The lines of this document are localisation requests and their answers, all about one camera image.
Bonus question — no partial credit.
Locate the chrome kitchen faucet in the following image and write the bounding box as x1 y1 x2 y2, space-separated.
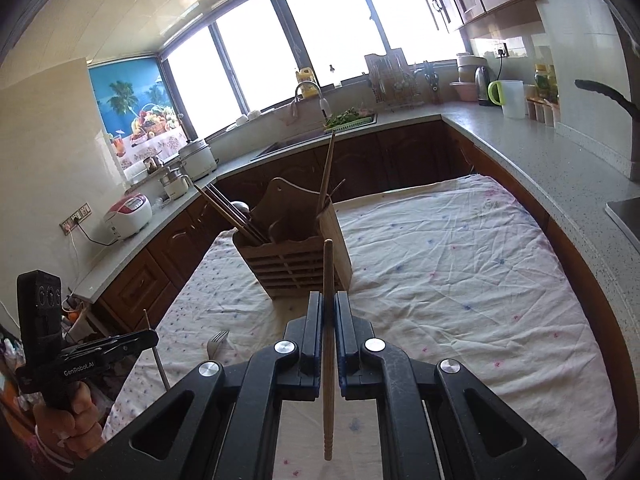
293 80 332 119

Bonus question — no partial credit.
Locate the gas stove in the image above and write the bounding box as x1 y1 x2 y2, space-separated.
605 197 640 243

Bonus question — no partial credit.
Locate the metal chopstick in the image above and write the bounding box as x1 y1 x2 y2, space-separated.
205 183 268 246
194 184 267 246
143 309 170 391

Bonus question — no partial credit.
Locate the red white rice cooker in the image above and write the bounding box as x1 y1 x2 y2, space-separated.
103 193 153 240

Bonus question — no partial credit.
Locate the wooden utensil holder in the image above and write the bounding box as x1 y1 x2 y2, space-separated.
232 177 352 299

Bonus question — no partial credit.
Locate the green vegetable basket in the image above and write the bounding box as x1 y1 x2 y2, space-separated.
324 107 373 129

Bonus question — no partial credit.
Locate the steel electric kettle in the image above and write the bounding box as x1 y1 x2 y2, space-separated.
474 65 494 106

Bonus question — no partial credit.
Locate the wooden chopstick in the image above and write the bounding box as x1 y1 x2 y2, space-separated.
316 132 335 217
329 179 346 200
322 238 335 462

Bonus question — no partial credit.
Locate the floral white tablecloth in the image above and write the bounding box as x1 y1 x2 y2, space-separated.
104 176 617 479

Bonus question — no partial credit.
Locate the silver spoon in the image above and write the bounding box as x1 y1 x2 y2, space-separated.
231 200 250 218

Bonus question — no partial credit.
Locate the white green pitcher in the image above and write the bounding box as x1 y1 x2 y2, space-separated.
487 80 527 119

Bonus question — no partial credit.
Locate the left hand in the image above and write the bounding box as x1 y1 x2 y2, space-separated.
34 382 105 462

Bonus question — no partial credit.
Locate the white blender jug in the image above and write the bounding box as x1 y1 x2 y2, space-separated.
160 168 191 200

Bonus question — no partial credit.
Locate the large silver fork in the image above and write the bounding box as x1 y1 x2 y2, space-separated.
206 330 229 360

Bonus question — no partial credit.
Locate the condiment bottles rack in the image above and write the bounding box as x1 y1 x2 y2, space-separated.
525 63 561 128

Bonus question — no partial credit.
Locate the white steamer pot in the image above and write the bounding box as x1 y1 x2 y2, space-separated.
178 139 217 181

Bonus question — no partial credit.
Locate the fruit beach poster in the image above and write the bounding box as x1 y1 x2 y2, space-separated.
89 58 188 170

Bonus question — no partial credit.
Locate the black wok pan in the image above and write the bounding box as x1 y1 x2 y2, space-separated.
572 78 640 137

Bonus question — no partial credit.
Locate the dish drying rack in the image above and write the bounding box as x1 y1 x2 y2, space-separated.
364 48 422 107

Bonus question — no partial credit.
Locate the pink basin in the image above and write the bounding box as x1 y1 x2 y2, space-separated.
449 81 478 102

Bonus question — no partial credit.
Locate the yellow bottle on sill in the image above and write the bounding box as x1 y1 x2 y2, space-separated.
295 67 319 99

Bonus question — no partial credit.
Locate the wall power socket left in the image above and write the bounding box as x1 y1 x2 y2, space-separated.
60 203 92 235

